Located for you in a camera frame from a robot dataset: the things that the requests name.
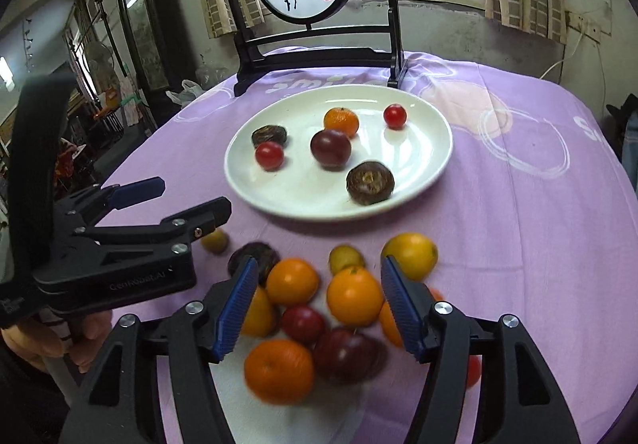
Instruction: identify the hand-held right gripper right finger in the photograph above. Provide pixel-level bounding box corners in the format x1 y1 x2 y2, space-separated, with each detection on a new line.
380 255 581 444

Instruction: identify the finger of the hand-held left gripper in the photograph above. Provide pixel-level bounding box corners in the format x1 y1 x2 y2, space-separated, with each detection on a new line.
55 177 166 238
75 196 233 258

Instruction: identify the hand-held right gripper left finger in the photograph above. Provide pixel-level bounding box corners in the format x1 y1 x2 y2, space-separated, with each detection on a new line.
60 255 260 444

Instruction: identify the smooth orange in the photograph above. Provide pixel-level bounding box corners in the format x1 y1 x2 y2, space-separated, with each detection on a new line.
379 287 443 349
265 257 320 308
242 287 278 338

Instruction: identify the small yellow-green plum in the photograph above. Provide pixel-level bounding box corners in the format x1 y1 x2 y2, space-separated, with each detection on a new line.
328 245 366 275
201 227 230 255

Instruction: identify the large orange with stem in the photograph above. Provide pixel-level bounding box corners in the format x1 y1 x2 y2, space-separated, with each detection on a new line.
326 267 385 328

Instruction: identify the yellowish orange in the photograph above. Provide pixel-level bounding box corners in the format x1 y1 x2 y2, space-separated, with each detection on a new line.
381 233 439 281

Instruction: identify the brown water chestnut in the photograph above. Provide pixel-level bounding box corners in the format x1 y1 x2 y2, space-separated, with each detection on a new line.
228 242 281 278
346 161 396 206
251 124 289 148

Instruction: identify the large dark red plum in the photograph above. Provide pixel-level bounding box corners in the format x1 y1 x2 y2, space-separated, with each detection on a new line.
313 327 387 385

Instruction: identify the dimpled mandarin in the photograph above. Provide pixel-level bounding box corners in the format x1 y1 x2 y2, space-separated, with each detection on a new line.
244 339 315 406

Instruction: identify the red cherry tomato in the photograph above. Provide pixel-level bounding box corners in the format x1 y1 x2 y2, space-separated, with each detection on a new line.
254 142 285 171
383 104 408 130
466 354 483 389

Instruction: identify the white oval plate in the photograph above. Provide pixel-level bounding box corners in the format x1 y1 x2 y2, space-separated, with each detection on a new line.
224 90 453 222

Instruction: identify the person's left forearm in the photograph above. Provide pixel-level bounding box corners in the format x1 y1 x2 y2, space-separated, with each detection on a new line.
0 349 75 444

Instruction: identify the person's left hand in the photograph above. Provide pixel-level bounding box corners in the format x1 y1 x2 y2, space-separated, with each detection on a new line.
0 308 114 375

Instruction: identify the white plastic bag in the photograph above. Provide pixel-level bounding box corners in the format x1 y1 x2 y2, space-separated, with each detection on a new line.
165 79 205 107

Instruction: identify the purple printed tablecloth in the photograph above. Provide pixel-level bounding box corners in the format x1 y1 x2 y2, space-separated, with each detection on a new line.
65 45 638 444

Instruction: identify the white standing fan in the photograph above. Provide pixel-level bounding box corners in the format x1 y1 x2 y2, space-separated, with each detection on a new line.
82 41 118 91

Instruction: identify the dark purple plum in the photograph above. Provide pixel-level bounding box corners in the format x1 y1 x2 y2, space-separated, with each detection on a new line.
310 129 352 170

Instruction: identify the dark wooden cabinet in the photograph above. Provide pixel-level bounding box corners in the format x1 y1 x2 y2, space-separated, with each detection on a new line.
112 0 176 98

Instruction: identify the small mandarin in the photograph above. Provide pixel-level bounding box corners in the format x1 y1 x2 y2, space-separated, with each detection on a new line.
323 107 360 136

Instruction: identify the ceiling light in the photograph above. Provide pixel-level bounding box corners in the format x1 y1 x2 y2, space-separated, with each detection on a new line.
0 56 16 93

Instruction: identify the dark cloth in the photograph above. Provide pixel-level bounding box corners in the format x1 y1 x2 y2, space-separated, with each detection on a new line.
605 92 638 166

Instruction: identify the white cable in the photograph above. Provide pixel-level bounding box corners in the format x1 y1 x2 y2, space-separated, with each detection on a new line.
540 30 584 79

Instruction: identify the wall socket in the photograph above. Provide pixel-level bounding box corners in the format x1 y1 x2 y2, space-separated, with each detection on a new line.
568 10 611 37

